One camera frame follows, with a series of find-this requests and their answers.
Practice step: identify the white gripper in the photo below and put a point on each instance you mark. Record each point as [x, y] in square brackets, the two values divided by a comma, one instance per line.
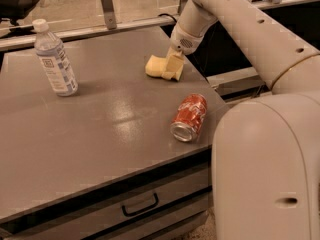
[185, 41]

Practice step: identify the yellow sponge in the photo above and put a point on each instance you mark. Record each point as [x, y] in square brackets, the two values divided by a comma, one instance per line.
[155, 66]

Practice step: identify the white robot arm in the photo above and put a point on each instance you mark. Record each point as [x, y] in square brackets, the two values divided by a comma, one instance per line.
[265, 151]

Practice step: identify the clear plastic water bottle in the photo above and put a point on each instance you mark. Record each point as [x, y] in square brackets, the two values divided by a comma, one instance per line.
[54, 60]

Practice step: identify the metal railing bar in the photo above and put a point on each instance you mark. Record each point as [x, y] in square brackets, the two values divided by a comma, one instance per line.
[26, 42]

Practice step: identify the red coca-cola can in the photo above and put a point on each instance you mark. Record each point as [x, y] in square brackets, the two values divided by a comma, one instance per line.
[187, 123]

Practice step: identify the grey drawer cabinet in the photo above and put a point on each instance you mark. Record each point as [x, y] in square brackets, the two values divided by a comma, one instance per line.
[68, 163]

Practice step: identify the black office chair left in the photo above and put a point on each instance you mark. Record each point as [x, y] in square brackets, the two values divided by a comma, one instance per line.
[14, 10]

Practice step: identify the metal bracket post left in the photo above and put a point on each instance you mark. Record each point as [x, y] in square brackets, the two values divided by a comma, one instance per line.
[109, 14]

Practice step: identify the black drawer handle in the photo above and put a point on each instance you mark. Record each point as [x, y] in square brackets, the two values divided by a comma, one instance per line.
[139, 204]

